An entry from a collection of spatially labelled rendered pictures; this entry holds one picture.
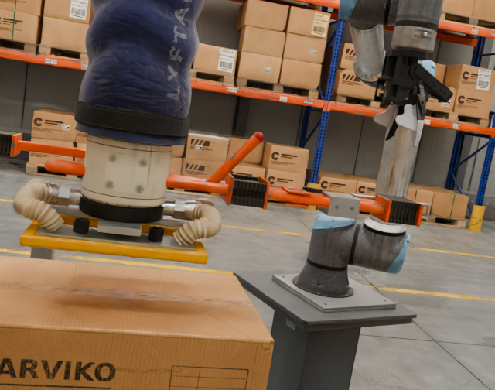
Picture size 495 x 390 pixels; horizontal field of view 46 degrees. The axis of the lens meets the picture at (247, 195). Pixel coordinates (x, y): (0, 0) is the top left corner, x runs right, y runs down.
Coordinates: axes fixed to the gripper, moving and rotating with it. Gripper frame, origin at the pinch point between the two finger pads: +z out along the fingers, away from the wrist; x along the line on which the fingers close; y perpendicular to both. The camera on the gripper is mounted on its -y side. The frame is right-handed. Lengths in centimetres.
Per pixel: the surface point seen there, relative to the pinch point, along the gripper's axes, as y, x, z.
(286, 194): 25.4, 3.8, 13.8
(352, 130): -295, -835, 13
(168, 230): 48, -3, 26
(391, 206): 1.5, 3.7, 13.4
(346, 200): 12.0, 3.9, 13.5
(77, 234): 66, 13, 25
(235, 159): 37.1, 2.2, 7.9
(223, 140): -60, -701, 52
